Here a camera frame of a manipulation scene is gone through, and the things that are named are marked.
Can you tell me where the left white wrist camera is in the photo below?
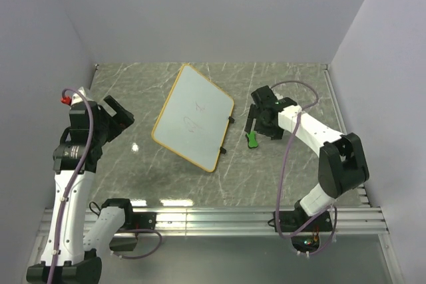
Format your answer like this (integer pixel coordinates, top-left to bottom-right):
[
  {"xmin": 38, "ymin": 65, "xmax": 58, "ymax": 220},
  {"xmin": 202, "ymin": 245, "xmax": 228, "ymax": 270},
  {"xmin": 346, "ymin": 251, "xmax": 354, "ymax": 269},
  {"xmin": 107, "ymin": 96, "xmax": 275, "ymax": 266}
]
[{"xmin": 61, "ymin": 86, "xmax": 94, "ymax": 106}]

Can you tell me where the yellow framed whiteboard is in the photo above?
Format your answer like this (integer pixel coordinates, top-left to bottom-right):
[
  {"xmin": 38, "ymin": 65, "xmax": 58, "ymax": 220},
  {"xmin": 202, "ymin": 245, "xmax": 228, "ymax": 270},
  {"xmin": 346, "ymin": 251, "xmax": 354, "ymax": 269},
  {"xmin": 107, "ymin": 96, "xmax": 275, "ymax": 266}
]
[{"xmin": 151, "ymin": 64, "xmax": 234, "ymax": 172}]

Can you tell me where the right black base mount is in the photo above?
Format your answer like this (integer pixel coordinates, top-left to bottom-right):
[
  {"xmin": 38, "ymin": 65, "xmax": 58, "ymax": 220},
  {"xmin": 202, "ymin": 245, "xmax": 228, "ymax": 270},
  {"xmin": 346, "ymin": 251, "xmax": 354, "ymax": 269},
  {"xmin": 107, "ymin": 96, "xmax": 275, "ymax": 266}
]
[{"xmin": 279, "ymin": 210, "xmax": 333, "ymax": 233}]

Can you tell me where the aluminium front rail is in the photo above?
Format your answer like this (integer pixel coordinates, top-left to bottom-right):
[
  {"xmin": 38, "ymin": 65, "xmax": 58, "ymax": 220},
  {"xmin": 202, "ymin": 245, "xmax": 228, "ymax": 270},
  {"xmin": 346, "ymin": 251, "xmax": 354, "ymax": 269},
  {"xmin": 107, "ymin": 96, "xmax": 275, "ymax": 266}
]
[{"xmin": 36, "ymin": 206, "xmax": 390, "ymax": 237}]

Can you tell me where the aluminium rail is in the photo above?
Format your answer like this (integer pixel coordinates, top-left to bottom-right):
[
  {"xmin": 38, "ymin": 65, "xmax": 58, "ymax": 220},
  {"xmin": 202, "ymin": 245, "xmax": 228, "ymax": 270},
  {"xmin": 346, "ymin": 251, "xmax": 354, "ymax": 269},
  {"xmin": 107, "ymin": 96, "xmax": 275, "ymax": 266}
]
[
  {"xmin": 36, "ymin": 206, "xmax": 390, "ymax": 237},
  {"xmin": 318, "ymin": 64, "xmax": 369, "ymax": 199}
]

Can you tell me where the aluminium right side rail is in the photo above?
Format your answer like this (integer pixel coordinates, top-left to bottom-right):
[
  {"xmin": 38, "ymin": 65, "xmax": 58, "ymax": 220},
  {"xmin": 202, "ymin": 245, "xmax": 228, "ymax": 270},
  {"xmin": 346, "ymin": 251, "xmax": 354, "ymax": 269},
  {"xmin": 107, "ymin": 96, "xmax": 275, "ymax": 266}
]
[{"xmin": 318, "ymin": 64, "xmax": 369, "ymax": 199}]

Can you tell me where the green whiteboard eraser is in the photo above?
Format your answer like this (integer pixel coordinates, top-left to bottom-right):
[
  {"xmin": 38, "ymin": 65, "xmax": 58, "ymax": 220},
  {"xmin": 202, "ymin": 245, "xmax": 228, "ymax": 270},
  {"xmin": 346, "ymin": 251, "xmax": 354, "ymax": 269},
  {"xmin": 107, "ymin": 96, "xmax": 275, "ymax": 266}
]
[{"xmin": 246, "ymin": 131, "xmax": 258, "ymax": 149}]

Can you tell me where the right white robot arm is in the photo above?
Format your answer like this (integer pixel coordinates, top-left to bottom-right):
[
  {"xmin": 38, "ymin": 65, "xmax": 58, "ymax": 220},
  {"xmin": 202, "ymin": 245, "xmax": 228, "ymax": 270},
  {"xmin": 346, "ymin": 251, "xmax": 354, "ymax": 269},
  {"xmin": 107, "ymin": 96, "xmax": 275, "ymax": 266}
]
[{"xmin": 244, "ymin": 86, "xmax": 369, "ymax": 232}]

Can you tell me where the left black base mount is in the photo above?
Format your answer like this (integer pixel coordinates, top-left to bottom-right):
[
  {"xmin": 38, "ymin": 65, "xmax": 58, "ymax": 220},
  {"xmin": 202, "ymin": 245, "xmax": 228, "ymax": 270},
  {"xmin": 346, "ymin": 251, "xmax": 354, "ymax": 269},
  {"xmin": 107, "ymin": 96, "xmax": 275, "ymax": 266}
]
[{"xmin": 125, "ymin": 212, "xmax": 157, "ymax": 229}]

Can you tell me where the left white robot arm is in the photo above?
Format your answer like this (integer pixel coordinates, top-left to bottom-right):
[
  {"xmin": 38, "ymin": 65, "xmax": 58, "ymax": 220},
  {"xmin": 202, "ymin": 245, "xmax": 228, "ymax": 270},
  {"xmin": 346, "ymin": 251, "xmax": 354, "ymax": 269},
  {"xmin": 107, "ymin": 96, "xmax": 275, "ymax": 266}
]
[{"xmin": 26, "ymin": 93, "xmax": 135, "ymax": 283}]

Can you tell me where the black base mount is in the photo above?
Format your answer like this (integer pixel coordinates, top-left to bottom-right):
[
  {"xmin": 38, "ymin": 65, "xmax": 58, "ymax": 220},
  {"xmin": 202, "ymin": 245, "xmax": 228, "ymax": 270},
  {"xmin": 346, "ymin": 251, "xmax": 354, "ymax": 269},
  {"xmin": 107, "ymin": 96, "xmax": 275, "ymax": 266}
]
[
  {"xmin": 125, "ymin": 212, "xmax": 157, "ymax": 229},
  {"xmin": 279, "ymin": 210, "xmax": 333, "ymax": 233}
]

